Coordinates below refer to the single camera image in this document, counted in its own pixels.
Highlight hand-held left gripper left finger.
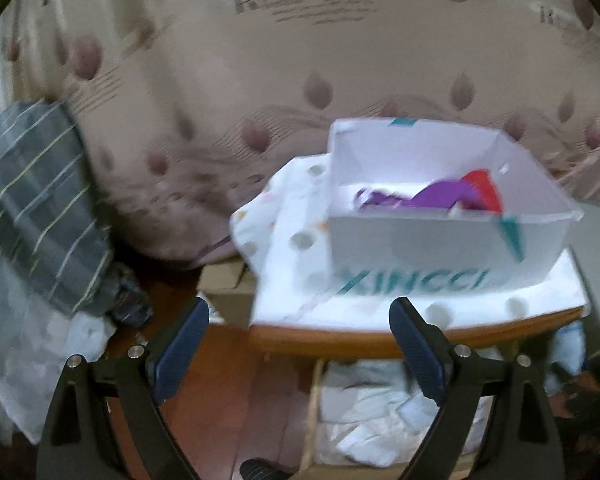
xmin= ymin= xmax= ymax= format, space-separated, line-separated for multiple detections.
xmin=36 ymin=297 xmax=211 ymax=480

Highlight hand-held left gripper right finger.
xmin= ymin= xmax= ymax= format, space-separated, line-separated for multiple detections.
xmin=389 ymin=297 xmax=566 ymax=480

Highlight white shoe box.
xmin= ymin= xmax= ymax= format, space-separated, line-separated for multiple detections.
xmin=327 ymin=117 xmax=585 ymax=297

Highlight wooden drawer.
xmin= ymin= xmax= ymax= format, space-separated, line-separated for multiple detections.
xmin=300 ymin=357 xmax=486 ymax=480

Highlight purple underwear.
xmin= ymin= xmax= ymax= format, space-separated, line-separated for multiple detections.
xmin=355 ymin=177 xmax=481 ymax=213

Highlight red underwear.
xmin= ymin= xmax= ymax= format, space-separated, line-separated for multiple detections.
xmin=460 ymin=169 xmax=505 ymax=213

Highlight pale blue garment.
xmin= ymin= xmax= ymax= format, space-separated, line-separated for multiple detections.
xmin=550 ymin=322 xmax=588 ymax=391

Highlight cardboard box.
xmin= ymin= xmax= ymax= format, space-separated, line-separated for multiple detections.
xmin=197 ymin=260 xmax=256 ymax=328

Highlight dark blue packet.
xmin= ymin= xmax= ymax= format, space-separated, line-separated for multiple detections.
xmin=107 ymin=265 xmax=153 ymax=328

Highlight wooden nightstand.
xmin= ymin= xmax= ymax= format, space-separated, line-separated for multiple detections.
xmin=249 ymin=305 xmax=596 ymax=361

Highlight white crumpled clothes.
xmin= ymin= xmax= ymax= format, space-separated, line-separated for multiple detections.
xmin=317 ymin=360 xmax=486 ymax=466

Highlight white patterned table cloth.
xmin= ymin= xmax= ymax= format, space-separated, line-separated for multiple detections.
xmin=230 ymin=152 xmax=592 ymax=331

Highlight black ribbed object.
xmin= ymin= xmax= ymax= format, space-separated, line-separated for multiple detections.
xmin=240 ymin=457 xmax=288 ymax=480

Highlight white lace cloth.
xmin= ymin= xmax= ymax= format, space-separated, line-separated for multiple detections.
xmin=0 ymin=240 xmax=116 ymax=446

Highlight grey plaid cloth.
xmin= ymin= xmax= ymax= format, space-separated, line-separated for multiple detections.
xmin=0 ymin=100 xmax=116 ymax=318

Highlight beige leaf print curtain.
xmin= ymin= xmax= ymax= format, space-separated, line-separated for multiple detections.
xmin=0 ymin=0 xmax=600 ymax=271

